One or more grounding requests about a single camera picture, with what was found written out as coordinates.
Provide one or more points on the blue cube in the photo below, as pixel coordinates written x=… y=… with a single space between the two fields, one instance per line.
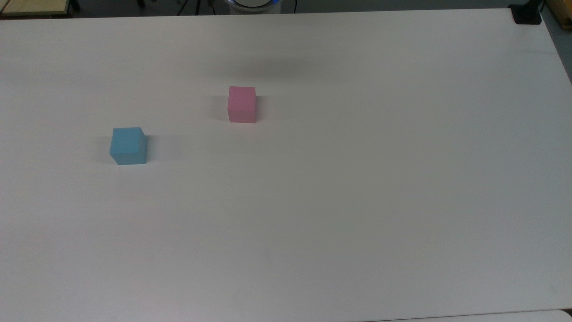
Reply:
x=127 y=144

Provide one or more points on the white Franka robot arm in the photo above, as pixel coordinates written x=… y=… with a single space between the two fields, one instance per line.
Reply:
x=253 y=4

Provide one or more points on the pink cube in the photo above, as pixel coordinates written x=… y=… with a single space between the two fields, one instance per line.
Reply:
x=241 y=104

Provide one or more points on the light wooden board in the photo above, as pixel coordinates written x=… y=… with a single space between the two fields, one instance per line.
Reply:
x=31 y=6

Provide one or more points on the black table clamp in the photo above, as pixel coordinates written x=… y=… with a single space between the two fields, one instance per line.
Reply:
x=526 y=16

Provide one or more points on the wooden board with yellow edge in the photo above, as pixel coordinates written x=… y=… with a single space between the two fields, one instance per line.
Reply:
x=562 y=11

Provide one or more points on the black tripod legs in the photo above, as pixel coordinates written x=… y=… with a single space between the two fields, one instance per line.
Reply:
x=190 y=6

